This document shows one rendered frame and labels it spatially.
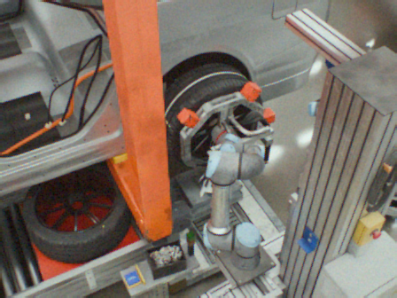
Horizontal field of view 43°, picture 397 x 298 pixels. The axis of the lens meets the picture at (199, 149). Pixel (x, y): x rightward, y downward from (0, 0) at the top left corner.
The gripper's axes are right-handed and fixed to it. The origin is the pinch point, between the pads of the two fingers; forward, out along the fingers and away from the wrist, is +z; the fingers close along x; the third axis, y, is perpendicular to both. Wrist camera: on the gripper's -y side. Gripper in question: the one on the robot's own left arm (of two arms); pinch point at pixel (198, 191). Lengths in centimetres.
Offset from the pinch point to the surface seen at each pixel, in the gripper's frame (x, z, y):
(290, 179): 107, -3, 90
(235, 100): 28, -48, 0
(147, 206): -5.0, 18.0, -21.4
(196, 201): 68, 32, 22
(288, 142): 142, -22, 86
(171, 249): 1.5, 39.0, 3.8
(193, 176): 88, 22, 16
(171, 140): 33.4, -9.5, -20.1
